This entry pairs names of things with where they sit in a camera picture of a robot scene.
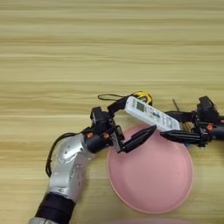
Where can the white remote control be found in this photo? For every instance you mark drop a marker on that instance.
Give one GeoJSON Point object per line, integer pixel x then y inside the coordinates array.
{"type": "Point", "coordinates": [145, 112]}

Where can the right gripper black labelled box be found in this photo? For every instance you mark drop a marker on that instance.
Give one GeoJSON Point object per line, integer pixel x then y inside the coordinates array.
{"type": "Point", "coordinates": [207, 108]}

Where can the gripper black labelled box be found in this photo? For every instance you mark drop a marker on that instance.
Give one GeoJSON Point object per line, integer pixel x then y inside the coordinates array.
{"type": "Point", "coordinates": [207, 108]}
{"type": "Point", "coordinates": [99, 118]}

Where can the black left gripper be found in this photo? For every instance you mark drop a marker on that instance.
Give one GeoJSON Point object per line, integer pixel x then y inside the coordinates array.
{"type": "Point", "coordinates": [99, 141]}

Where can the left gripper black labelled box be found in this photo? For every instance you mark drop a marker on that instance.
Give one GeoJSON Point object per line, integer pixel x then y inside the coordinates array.
{"type": "Point", "coordinates": [99, 118]}

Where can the yellow black tape measure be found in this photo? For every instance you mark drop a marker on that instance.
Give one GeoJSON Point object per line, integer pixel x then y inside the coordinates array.
{"type": "Point", "coordinates": [144, 95]}

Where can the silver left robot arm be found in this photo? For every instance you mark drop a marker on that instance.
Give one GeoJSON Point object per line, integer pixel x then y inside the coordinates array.
{"type": "Point", "coordinates": [70, 169]}

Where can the pink round plate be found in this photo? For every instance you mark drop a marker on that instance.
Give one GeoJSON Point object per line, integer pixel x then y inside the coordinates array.
{"type": "Point", "coordinates": [151, 180]}

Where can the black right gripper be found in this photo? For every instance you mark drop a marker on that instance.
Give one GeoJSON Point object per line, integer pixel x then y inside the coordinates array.
{"type": "Point", "coordinates": [214, 131]}

